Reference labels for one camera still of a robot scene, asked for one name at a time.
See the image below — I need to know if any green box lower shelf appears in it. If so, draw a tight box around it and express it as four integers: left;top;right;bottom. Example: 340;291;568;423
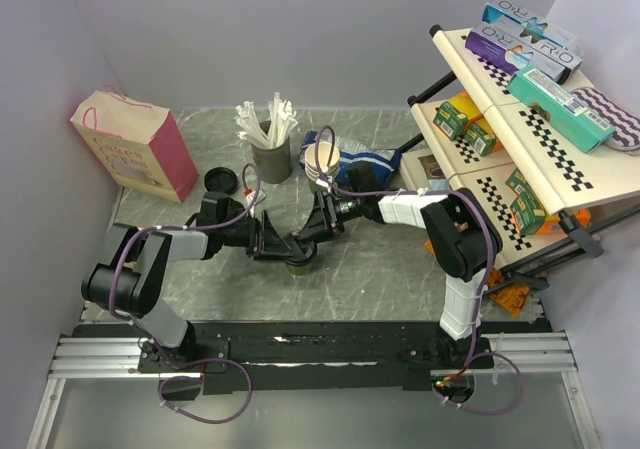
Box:
506;168;547;236

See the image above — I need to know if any stack of green paper cups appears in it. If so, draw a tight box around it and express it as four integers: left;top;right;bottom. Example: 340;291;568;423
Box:
302;141;341;193

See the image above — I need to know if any purple cable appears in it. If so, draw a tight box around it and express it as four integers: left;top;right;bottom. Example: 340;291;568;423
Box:
312;125;526;415
108;162;263;424

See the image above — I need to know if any purple wavy striped pouch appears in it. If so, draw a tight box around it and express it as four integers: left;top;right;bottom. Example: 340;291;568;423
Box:
571;87;639;156

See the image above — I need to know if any orange chips bag lower shelf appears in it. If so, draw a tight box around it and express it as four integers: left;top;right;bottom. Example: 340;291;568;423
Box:
536;208;591;235

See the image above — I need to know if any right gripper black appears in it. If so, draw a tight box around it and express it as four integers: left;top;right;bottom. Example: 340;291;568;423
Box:
300;191;365;247

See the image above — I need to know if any black plastic cup lid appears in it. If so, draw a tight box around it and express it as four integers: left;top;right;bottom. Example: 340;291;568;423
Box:
284;237;317;266

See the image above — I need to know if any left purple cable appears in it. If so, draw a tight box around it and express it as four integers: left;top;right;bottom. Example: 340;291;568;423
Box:
108;162;263;424

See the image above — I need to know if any blue chips bag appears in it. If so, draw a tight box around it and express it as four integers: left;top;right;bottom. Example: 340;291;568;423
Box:
299;129;403;183

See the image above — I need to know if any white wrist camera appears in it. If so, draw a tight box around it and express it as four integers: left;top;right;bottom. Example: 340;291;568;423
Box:
311;168;339;194
244;188;266;210

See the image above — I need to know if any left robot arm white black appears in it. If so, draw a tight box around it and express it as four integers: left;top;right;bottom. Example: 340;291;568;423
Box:
81;191;304;371

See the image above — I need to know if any orange snack packet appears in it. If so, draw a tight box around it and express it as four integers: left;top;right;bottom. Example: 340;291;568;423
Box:
424;238;536;319

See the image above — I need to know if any beige tiered shelf rack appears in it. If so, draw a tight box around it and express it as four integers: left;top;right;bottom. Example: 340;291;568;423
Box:
399;25;639;278

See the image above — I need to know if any teal box with barcode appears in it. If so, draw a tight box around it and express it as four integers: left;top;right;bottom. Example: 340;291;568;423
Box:
508;67;615;153

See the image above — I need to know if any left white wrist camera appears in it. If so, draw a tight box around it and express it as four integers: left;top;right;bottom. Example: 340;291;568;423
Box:
244;188;266;210

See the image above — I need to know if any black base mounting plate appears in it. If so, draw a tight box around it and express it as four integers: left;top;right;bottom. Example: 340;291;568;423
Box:
138;321;490;395

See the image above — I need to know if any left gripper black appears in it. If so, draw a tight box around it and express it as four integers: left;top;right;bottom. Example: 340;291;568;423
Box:
219;211;294;262

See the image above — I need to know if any pink paper gift bag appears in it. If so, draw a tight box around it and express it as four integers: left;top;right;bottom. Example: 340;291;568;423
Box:
70;85;198;203

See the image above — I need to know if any blue toothpaste box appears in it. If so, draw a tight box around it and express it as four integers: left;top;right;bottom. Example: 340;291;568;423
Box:
482;0;581;52

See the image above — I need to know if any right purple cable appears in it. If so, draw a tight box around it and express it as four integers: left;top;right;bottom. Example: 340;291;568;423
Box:
312;125;526;415

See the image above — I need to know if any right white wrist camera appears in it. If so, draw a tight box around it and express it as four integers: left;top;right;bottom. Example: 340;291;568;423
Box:
311;168;339;194

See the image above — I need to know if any stack of black lids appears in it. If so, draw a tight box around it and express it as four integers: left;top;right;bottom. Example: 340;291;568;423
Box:
203;167;238;194

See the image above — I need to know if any purple toothpaste box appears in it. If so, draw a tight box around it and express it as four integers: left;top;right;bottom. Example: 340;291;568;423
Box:
465;22;582;84

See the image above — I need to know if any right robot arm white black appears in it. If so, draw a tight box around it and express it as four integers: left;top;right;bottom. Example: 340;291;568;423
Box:
294;162;503;368

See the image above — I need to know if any green yellow box upper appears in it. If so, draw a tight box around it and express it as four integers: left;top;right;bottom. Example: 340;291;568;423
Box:
433;91;483;141

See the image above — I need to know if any green yellow box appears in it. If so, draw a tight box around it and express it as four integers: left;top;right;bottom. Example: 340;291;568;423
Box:
433;91;483;141
464;118;503;157

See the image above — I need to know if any green paper cup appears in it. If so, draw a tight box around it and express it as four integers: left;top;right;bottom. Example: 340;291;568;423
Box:
285;258;313;277

